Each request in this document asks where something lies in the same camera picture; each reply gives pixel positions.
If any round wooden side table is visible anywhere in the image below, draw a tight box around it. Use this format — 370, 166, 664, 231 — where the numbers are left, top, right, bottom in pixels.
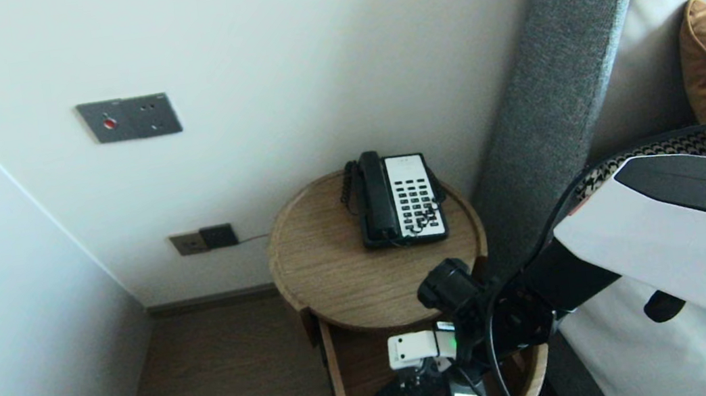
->
302, 269, 556, 396

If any round wooden bedside table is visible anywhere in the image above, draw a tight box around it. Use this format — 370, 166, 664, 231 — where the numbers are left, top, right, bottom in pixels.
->
258, 153, 498, 353

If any black and white telephone base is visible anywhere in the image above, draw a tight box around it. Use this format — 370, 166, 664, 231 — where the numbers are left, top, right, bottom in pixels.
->
350, 149, 450, 252

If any black telephone handset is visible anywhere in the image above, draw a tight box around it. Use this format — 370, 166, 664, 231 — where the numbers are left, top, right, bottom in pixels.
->
354, 149, 400, 245

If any brown wooden baseboard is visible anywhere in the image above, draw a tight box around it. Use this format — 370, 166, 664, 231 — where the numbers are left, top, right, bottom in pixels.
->
145, 283, 280, 321

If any grey fabric headboard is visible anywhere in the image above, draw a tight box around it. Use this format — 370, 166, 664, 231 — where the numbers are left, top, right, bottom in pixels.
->
444, 0, 692, 284

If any black white houndstooth pillow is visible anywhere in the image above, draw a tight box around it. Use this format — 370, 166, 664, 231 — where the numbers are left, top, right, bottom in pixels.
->
575, 130, 706, 396

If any beige pillow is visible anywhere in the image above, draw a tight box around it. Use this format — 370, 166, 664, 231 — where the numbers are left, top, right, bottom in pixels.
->
565, 4, 705, 162

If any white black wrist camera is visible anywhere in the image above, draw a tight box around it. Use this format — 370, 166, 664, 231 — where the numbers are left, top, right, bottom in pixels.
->
376, 254, 492, 372

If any black wall plug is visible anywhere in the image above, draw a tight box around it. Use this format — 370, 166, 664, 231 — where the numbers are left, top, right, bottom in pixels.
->
198, 222, 240, 251

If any beige wall socket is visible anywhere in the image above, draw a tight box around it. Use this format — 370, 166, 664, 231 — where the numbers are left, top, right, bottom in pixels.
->
168, 230, 209, 258

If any grey wall switch panel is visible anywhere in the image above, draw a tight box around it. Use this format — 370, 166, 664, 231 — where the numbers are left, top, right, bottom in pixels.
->
75, 91, 183, 147

